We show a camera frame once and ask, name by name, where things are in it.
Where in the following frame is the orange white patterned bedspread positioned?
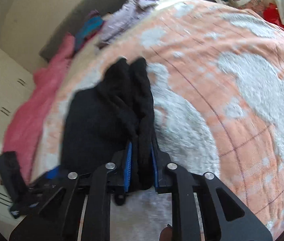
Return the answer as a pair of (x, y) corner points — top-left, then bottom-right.
(31, 0), (284, 231)

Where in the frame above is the beige bed sheet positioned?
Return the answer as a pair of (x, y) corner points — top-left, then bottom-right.
(29, 12), (138, 186)

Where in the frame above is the grey quilted headboard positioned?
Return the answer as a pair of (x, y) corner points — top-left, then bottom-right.
(39, 0), (126, 62)

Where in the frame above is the striped folded clothes stack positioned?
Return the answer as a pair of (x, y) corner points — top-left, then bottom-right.
(75, 10), (104, 53)

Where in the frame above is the black IKISS sweater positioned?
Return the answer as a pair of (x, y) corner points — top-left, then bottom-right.
(60, 58), (154, 192)

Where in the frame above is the lilac crumpled garment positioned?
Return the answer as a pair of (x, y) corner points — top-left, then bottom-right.
(96, 0), (159, 49)

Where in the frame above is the red bag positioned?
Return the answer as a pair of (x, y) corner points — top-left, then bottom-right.
(263, 3), (284, 29)

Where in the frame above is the pink blanket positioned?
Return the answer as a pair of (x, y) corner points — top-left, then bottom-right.
(3, 33), (75, 183)

